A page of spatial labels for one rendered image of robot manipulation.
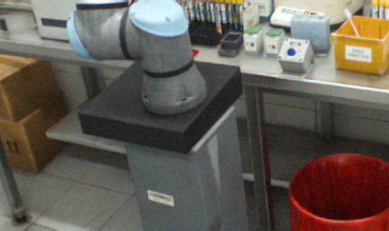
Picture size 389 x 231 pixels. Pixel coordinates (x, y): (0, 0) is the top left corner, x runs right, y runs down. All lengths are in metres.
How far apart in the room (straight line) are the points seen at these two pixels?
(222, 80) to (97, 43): 0.31
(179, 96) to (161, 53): 0.11
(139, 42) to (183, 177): 0.33
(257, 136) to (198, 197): 0.41
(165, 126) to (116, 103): 0.18
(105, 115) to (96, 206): 1.34
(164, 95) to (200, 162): 0.17
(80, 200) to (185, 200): 1.38
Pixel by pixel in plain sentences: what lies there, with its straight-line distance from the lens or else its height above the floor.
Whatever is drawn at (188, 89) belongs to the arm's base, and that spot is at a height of 0.99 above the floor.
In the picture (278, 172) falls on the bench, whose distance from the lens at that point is 2.33.
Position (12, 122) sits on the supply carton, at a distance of 3.01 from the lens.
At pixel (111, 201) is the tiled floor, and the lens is 2.80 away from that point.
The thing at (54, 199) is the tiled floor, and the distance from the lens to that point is 2.91.
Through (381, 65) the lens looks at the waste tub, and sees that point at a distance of 1.64.
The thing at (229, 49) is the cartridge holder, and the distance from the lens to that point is 1.81.
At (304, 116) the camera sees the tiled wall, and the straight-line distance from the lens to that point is 2.56.
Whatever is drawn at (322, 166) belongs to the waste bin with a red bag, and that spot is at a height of 0.42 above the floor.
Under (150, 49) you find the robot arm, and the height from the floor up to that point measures 1.09.
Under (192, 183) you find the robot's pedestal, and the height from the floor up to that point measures 0.78.
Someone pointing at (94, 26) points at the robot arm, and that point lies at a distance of 1.42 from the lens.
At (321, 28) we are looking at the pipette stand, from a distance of 1.74.
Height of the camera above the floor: 1.64
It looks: 30 degrees down
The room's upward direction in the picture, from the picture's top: 6 degrees counter-clockwise
